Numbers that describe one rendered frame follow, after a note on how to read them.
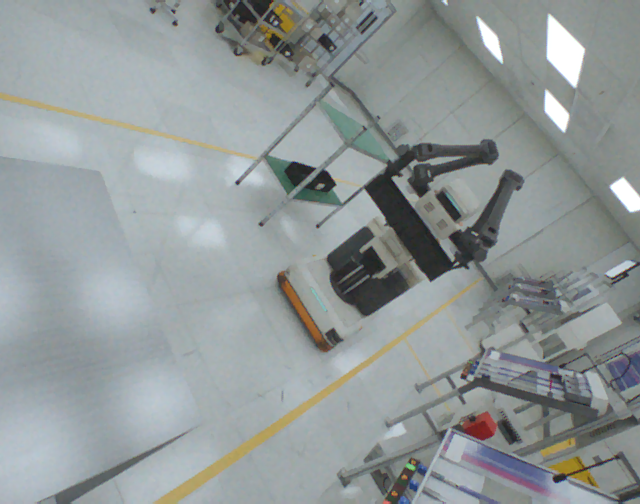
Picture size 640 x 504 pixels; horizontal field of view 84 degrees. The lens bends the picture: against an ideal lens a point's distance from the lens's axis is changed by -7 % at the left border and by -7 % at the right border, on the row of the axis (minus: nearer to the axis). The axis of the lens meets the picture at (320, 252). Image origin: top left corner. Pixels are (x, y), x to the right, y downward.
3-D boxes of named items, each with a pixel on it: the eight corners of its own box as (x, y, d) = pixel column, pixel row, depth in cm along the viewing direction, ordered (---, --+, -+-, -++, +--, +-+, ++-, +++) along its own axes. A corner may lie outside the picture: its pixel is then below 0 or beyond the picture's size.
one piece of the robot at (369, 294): (327, 260, 310) (410, 196, 274) (365, 318, 299) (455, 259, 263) (307, 266, 280) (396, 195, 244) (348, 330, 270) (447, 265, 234)
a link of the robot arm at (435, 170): (499, 166, 198) (494, 149, 201) (500, 155, 186) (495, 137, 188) (417, 187, 214) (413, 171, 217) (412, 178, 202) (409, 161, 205)
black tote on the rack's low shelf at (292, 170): (293, 186, 301) (303, 177, 296) (282, 169, 305) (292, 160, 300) (328, 193, 350) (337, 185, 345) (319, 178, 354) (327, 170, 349)
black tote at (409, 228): (436, 277, 196) (455, 265, 191) (430, 282, 181) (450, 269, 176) (374, 189, 207) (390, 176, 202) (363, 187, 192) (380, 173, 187)
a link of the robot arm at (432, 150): (494, 162, 192) (489, 143, 195) (501, 157, 187) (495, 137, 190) (417, 164, 186) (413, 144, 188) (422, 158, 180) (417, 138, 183)
